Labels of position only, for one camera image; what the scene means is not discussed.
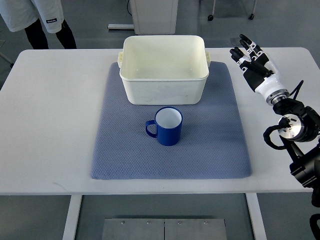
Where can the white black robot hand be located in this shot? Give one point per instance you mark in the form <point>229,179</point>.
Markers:
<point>259,71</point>

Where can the blue mug white inside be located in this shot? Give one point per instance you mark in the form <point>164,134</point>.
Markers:
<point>166,126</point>

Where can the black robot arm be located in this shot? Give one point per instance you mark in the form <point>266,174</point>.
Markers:
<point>298,123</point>

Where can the white plastic box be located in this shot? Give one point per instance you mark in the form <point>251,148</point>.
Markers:
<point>164,69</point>

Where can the grey floor outlet plate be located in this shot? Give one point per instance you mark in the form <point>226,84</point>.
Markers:
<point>235,41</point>

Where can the blue grey textured mat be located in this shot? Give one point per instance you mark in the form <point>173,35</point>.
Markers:
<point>209,143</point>

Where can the right white table leg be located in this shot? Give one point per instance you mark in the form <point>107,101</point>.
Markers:
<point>256,219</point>

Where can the white table leg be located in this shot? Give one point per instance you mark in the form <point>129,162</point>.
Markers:
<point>256,219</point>
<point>72,218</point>

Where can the metal floor plate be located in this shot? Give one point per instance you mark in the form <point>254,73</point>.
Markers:
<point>163,229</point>

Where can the left white table leg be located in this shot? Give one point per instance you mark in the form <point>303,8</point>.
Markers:
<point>72,218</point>

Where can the person in white coat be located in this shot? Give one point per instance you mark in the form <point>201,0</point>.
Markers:
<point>32,15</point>

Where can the white cabinet pedestal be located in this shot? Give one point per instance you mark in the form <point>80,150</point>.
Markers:
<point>151,17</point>

